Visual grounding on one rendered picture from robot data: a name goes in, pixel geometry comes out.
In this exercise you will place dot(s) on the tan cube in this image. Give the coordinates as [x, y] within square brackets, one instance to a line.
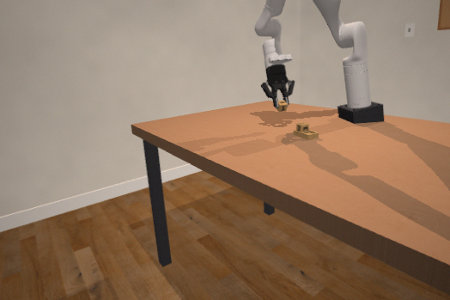
[282, 106]
[302, 127]

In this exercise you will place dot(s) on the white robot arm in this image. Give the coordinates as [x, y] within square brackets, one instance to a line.
[353, 34]

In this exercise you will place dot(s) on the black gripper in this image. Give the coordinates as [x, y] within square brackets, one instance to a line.
[276, 79]

